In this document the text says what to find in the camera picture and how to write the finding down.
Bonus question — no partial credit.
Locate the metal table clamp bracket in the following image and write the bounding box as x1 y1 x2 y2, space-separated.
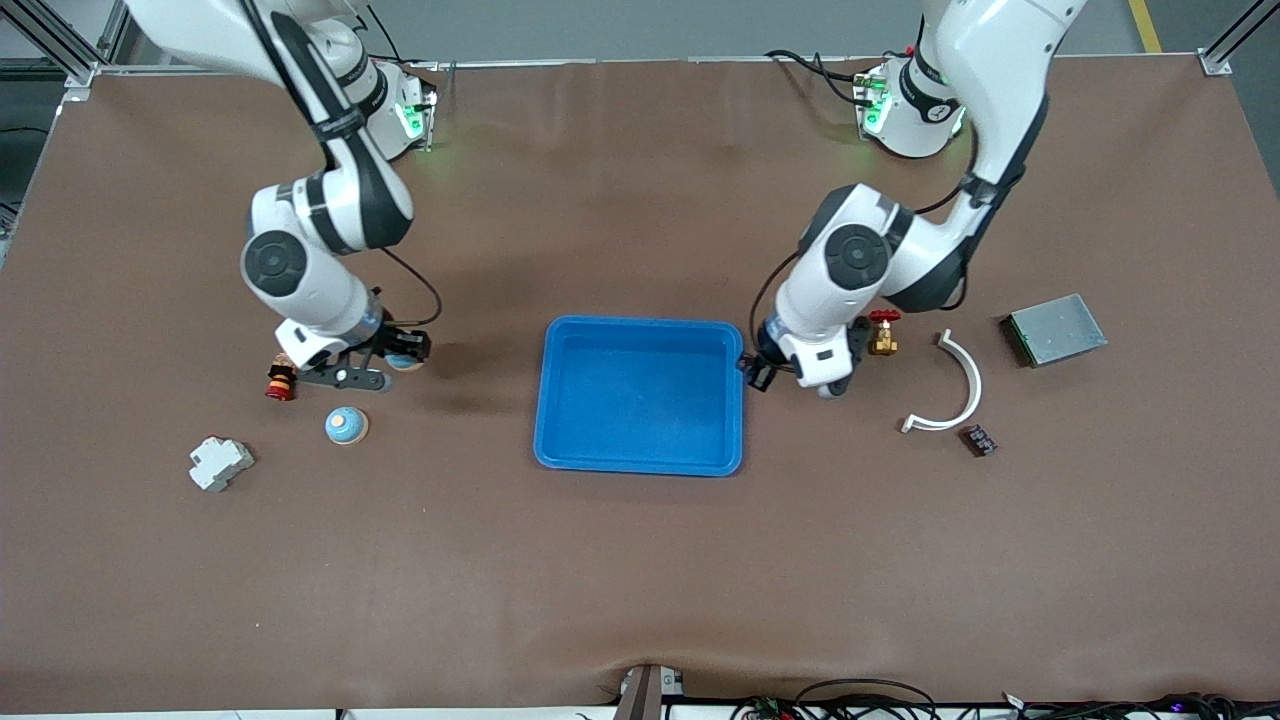
612 663 686 720

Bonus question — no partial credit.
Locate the white curved plastic clip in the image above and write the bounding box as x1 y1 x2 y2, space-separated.
901 329 983 434

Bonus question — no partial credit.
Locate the blue plastic tray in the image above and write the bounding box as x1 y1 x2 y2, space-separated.
533 316 745 477

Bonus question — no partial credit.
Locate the grey metal module box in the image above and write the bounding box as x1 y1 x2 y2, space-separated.
1001 293 1109 369

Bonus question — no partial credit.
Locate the brown table mat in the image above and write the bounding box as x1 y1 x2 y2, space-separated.
0 55 1280 713

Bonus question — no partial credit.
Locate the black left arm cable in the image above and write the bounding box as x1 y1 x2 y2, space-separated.
750 170 986 341

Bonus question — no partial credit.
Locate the white circuit breaker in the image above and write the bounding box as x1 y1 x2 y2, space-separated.
188 436 256 493

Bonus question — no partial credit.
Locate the red button with orange body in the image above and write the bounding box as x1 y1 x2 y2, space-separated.
264 352 303 402

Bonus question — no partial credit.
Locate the aluminium frame post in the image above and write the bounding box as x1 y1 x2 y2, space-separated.
1198 0 1280 77
0 0 136 101

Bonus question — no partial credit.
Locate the black cable bundle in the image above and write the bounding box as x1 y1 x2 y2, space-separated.
730 678 1280 720

